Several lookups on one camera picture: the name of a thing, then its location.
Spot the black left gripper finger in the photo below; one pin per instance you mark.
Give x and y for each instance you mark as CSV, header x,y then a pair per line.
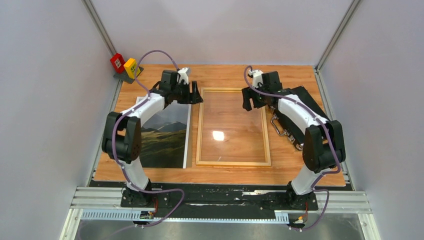
x,y
183,101
196,97

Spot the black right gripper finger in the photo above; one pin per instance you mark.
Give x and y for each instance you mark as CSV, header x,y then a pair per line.
x,y
246,94
261,102

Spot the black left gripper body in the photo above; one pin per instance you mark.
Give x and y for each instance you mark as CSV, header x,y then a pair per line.
x,y
181,91

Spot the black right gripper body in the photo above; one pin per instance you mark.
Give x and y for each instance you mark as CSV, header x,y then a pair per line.
x,y
255,94

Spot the landscape photo print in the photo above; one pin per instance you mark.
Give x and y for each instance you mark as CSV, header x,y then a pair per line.
x,y
165,138

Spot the clear acrylic sheet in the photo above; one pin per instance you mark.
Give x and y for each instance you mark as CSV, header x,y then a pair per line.
x,y
232,127

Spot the light wooden picture frame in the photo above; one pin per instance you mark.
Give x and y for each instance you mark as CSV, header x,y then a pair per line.
x,y
233,127

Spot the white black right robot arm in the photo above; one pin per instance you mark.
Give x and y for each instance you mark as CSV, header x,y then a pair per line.
x,y
308,128

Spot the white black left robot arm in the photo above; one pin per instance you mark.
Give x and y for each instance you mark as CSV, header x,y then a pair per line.
x,y
122,135

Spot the yellow toy house block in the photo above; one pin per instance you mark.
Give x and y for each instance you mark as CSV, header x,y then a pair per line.
x,y
131,67

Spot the red toy house block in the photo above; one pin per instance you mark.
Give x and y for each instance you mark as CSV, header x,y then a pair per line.
x,y
117,61

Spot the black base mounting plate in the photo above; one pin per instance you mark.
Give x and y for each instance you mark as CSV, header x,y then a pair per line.
x,y
228,201

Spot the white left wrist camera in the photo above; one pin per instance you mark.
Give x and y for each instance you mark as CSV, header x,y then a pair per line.
x,y
183,75

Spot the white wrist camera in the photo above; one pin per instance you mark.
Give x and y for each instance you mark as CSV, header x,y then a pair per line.
x,y
183,75
257,78

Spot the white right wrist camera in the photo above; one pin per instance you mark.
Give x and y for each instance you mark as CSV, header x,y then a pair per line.
x,y
257,78

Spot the black ribbed frame backing board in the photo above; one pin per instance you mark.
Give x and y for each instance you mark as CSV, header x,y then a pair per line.
x,y
295,116

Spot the grey toy base plate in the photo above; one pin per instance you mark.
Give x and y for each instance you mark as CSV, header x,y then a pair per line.
x,y
123,76

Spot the aluminium rail right table edge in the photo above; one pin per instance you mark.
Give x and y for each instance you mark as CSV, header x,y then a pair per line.
x,y
328,107

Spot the aluminium front rail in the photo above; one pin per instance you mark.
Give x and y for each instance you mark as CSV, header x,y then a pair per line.
x,y
102,211

